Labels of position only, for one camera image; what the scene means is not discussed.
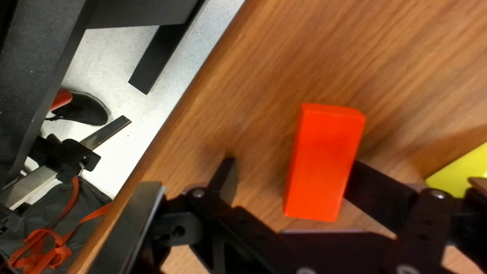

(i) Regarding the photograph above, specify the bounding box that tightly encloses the black perforated mounting platform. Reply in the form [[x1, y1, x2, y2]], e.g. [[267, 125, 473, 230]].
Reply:
[[0, 0, 89, 190]]

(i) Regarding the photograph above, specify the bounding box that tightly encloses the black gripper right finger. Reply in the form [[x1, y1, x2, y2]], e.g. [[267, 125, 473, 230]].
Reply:
[[343, 158, 487, 274]]

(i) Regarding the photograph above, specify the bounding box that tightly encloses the orange rectangular block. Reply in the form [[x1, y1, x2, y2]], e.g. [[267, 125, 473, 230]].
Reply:
[[281, 102, 366, 224]]

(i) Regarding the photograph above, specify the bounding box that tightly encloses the yellow wedge block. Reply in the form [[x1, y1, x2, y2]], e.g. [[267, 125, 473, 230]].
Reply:
[[424, 141, 487, 199]]

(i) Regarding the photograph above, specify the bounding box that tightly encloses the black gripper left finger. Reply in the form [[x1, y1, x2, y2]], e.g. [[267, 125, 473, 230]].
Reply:
[[88, 155, 286, 274]]

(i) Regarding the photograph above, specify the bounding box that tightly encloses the black table frame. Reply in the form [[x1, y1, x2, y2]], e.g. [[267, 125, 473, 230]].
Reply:
[[85, 0, 203, 96]]

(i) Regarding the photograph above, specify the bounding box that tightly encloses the orange strap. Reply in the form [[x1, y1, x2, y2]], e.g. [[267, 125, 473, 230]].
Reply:
[[4, 173, 112, 271]]

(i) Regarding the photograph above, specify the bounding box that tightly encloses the dark gray fabric bag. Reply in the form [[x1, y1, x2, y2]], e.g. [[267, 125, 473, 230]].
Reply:
[[0, 176, 114, 274]]

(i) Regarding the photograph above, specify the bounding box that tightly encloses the black clamp with orange trigger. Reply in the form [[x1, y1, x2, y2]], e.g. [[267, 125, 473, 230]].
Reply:
[[0, 88, 133, 210]]

